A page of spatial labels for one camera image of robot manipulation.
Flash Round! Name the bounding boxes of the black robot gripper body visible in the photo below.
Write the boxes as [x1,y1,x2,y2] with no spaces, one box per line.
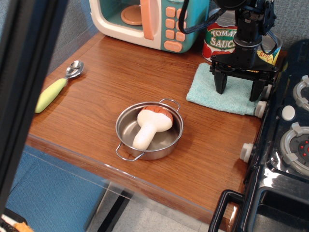
[210,40,278,85]

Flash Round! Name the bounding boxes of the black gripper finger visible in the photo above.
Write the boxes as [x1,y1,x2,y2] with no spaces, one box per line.
[214,71,227,94]
[250,80,265,102]

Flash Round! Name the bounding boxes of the light blue cloth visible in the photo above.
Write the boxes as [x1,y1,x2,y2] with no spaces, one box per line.
[186,63,262,116]

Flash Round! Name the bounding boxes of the pineapple slices can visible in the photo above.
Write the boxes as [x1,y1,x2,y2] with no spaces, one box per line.
[257,33,282,65]

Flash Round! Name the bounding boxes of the tomato sauce can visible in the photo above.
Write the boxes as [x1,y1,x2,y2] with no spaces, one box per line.
[202,11,237,62]

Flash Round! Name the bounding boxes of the plush white brown mushroom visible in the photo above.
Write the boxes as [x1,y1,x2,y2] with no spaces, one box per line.
[132,105,173,150]

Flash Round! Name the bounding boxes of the teal toy microwave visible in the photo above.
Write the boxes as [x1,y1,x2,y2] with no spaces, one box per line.
[89,0,200,53]

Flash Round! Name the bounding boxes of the small steel pot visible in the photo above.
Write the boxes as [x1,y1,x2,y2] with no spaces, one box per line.
[115,99,184,162]

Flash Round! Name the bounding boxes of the black toy stove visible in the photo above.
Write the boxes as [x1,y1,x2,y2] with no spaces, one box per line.
[209,39,309,232]

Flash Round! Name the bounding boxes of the orange plush object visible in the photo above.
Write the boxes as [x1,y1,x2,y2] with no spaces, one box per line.
[13,222,34,232]

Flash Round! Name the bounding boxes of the spoon with green handle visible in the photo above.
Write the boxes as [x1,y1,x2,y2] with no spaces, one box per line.
[35,60,84,114]

